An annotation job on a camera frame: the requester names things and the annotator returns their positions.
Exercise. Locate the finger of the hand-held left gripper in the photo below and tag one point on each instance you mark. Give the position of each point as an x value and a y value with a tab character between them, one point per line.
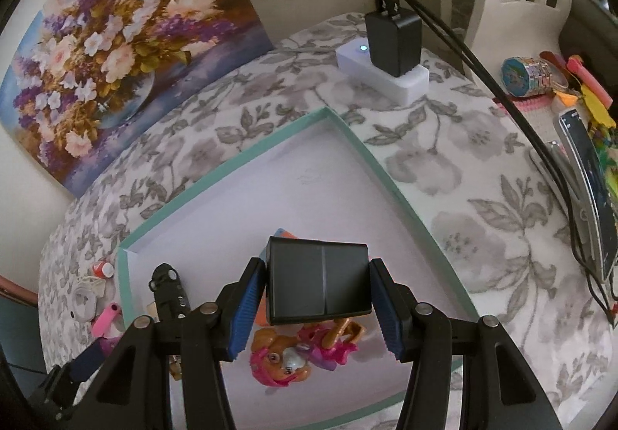
166	290
89	357

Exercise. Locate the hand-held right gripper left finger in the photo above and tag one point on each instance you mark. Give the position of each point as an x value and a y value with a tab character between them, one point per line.
244	314

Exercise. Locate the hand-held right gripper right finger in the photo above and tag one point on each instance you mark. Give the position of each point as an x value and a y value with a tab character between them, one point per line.
388	314

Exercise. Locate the pink puppy toy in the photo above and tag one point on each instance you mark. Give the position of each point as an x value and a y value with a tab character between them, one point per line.
280	357

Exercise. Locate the small red bottle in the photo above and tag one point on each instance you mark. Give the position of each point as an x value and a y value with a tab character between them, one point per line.
101	270

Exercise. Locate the black power adapter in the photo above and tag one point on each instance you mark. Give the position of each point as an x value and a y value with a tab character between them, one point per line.
314	280

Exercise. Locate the orange plastic toy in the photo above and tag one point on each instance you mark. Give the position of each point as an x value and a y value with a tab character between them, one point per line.
285	234

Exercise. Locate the teal-rimmed white box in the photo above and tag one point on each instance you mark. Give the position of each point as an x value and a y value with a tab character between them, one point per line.
289	179

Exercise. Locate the pink plastic toy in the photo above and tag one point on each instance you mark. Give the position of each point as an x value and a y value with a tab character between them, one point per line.
108	318

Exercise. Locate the smartphone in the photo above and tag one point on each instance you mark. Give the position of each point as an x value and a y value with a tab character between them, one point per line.
591	184

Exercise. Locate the flower painting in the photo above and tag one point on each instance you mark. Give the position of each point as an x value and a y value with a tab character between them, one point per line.
120	49

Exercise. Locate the white power strip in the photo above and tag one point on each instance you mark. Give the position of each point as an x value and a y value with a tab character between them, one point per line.
352	61

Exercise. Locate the teal round tin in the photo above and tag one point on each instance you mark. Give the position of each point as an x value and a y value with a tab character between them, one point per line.
514	78

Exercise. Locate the black plugged charger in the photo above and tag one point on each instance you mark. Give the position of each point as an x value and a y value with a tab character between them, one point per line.
391	39

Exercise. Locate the pile of colourful toys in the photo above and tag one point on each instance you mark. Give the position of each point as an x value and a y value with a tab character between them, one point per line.
591	92

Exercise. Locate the brown wooden frame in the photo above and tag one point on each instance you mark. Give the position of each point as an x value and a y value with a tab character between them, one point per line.
17	290

